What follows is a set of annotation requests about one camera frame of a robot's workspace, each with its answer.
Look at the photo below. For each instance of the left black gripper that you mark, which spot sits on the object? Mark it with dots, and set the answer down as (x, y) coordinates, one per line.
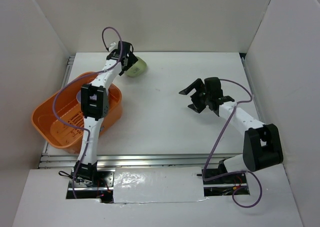
(132, 60)

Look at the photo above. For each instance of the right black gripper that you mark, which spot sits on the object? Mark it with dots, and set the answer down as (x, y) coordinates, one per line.
(199, 85)

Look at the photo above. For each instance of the green plate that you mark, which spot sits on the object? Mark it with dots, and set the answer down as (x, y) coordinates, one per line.
(137, 69)

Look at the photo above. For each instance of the purple plate top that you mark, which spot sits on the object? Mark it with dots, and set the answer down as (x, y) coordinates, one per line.
(78, 97)

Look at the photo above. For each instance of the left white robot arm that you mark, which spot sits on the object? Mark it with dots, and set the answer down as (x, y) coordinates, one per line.
(94, 102)

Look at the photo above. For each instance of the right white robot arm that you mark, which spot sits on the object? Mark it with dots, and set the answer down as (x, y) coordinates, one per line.
(262, 146)

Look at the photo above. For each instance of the white foil sheet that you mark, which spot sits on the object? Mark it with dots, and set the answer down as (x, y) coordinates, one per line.
(158, 185)

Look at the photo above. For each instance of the aluminium rail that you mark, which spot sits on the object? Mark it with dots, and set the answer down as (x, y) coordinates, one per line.
(126, 161)

